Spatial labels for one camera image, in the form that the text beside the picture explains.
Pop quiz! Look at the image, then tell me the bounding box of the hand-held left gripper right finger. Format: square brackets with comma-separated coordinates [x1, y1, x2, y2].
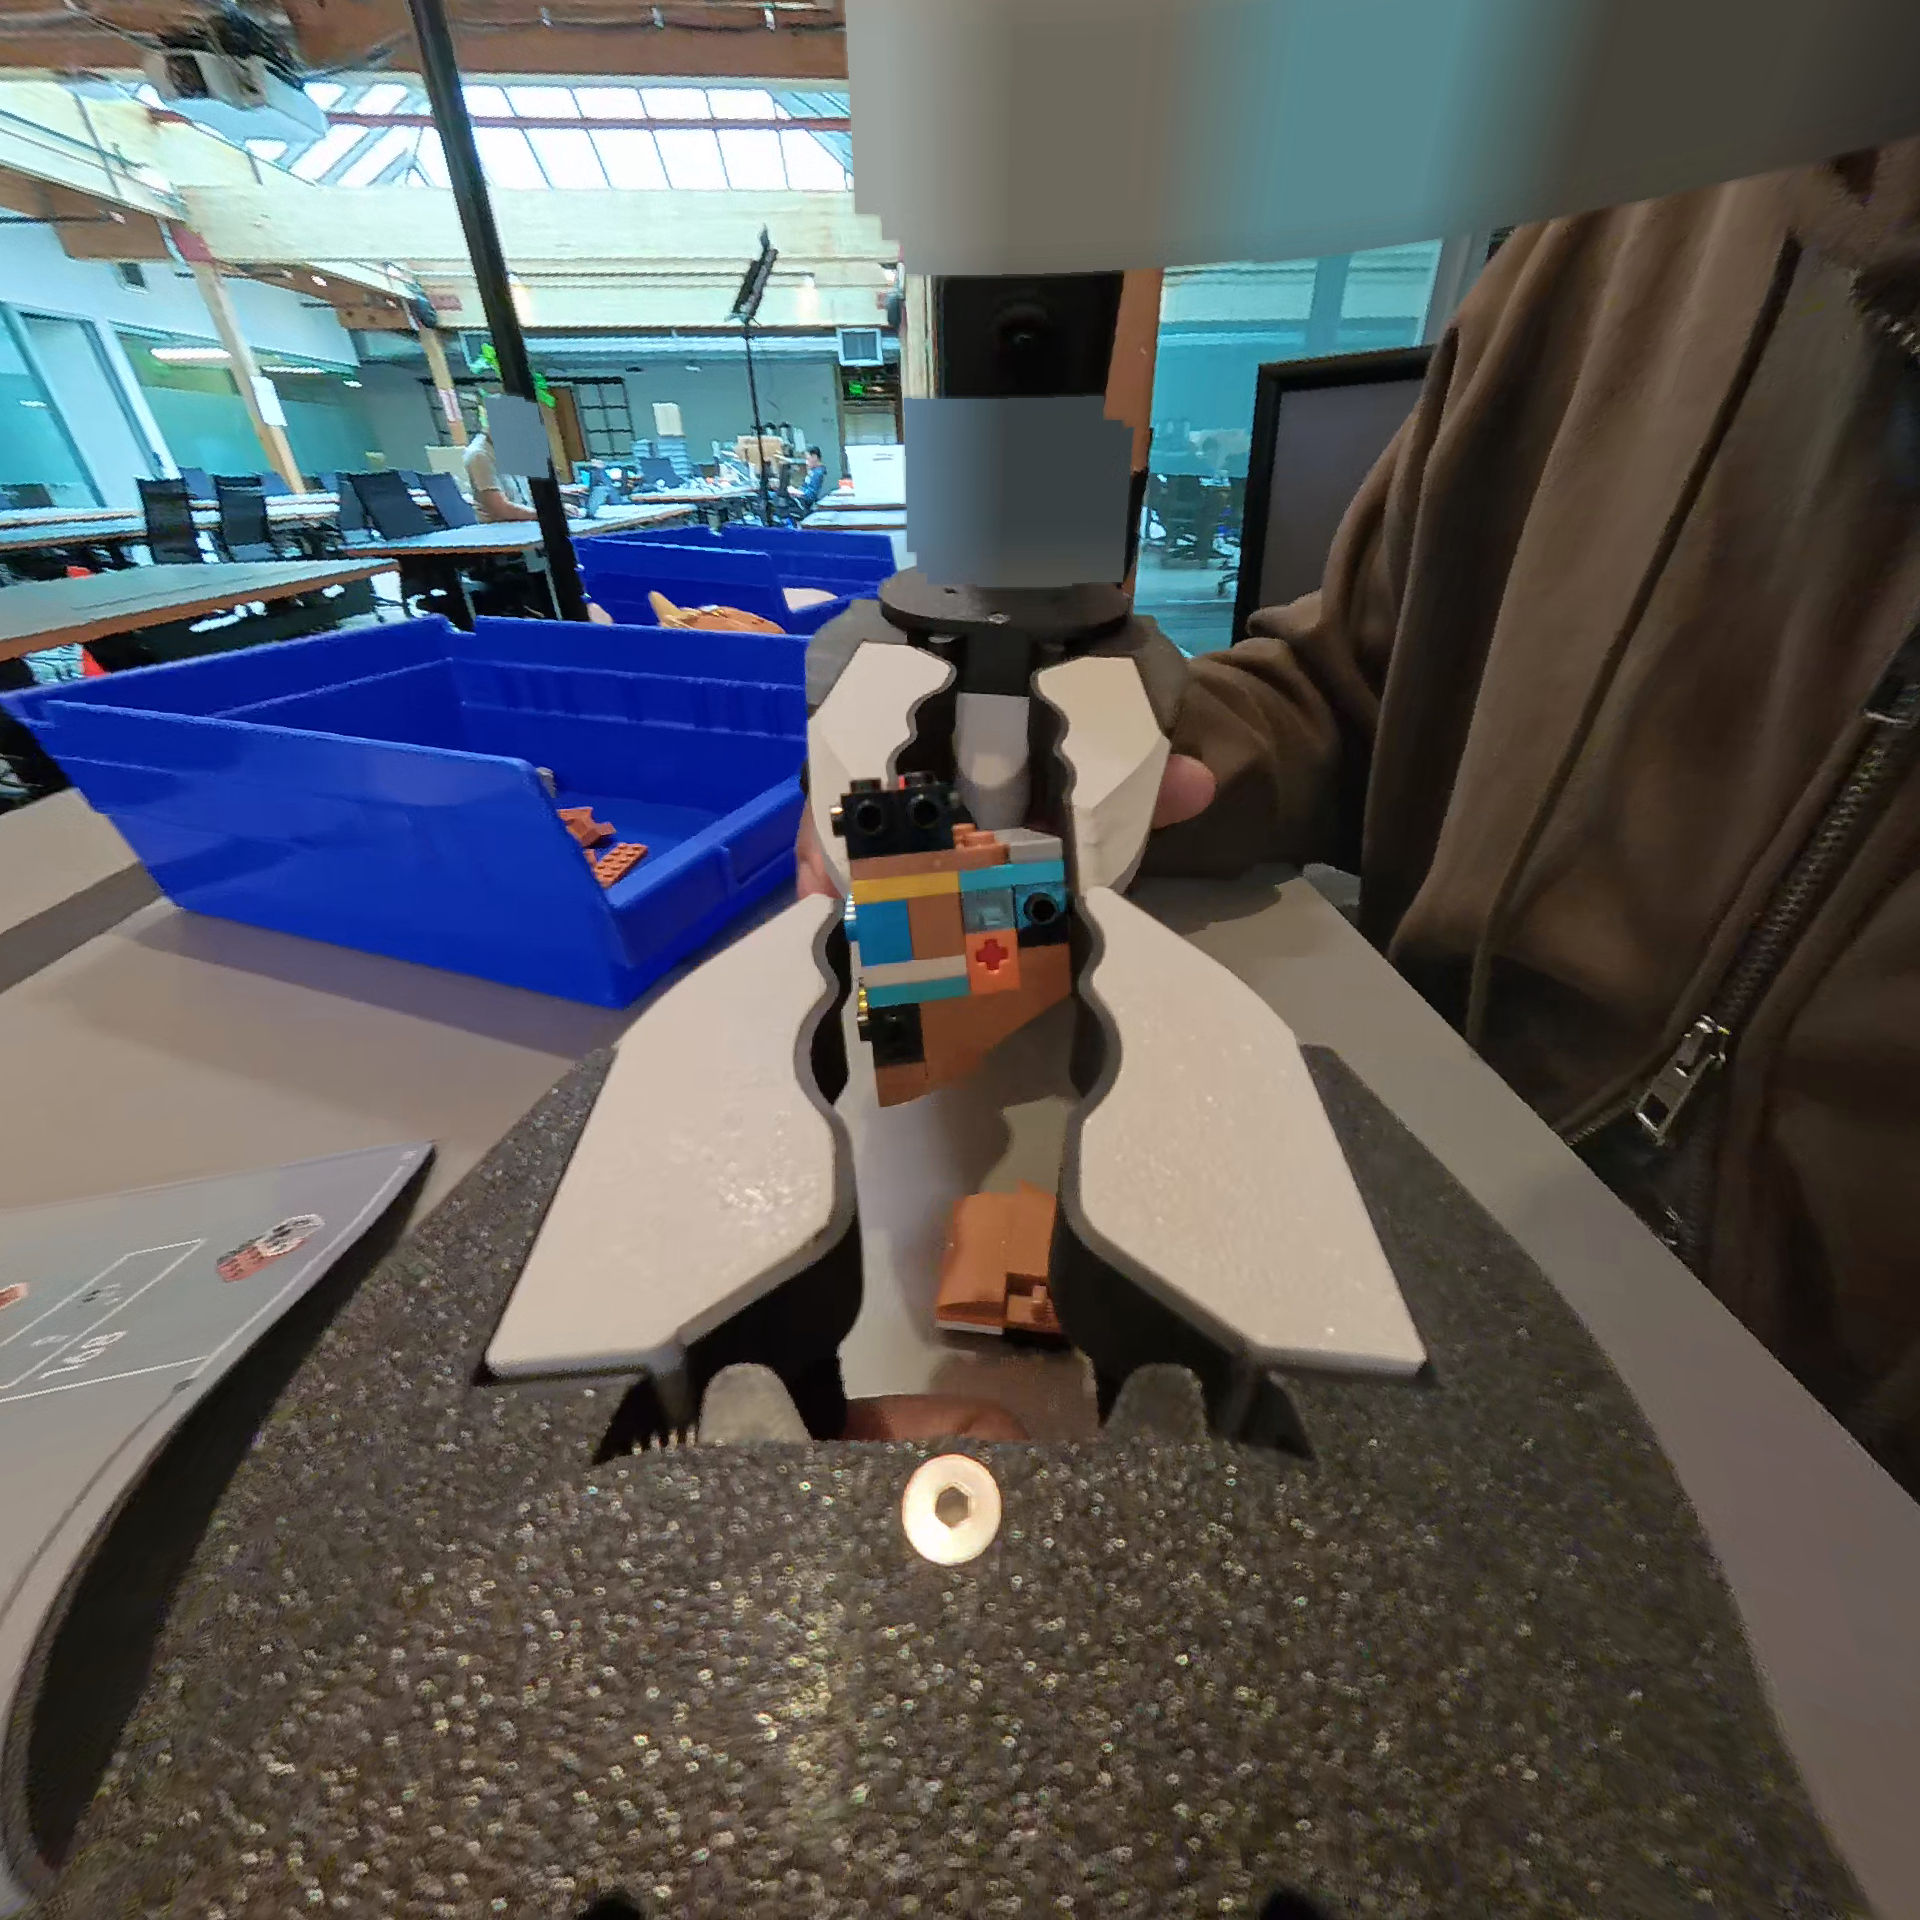
[1048, 884, 1431, 1443]

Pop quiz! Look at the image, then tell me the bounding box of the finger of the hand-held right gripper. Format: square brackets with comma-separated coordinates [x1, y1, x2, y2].
[1030, 662, 1175, 902]
[806, 641, 962, 902]

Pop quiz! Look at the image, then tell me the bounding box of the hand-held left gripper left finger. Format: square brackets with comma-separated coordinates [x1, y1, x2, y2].
[481, 896, 863, 1443]

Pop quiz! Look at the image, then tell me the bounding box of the colourful striped brick model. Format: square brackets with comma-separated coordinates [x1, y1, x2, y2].
[837, 774, 1077, 1112]

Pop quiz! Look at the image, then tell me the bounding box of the brown grey brick assembly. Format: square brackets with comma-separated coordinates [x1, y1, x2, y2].
[933, 1179, 1063, 1339]

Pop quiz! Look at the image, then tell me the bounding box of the blue plastic bin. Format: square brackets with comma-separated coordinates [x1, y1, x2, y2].
[576, 525, 902, 635]
[0, 614, 816, 1011]

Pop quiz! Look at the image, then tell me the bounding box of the person's right forearm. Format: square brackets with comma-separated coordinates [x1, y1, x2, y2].
[1170, 345, 1445, 875]

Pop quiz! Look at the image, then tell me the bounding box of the person's left hand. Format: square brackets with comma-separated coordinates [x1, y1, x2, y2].
[839, 1395, 1032, 1445]

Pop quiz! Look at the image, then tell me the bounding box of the black monitor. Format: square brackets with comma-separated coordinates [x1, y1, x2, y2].
[1230, 348, 1434, 648]

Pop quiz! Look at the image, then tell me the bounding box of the black light stand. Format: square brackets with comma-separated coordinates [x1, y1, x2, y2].
[728, 224, 783, 531]

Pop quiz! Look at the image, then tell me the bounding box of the grey instruction booklet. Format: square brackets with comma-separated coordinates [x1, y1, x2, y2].
[0, 1142, 437, 1665]

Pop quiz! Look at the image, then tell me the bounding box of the person's brown hoodie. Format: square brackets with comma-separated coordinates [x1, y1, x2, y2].
[1357, 142, 1920, 1502]

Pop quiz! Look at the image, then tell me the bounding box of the row of black office chairs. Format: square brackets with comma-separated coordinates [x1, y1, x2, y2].
[135, 468, 485, 566]

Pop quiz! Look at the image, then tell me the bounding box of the long office table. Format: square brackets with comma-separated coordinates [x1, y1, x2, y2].
[0, 557, 399, 664]

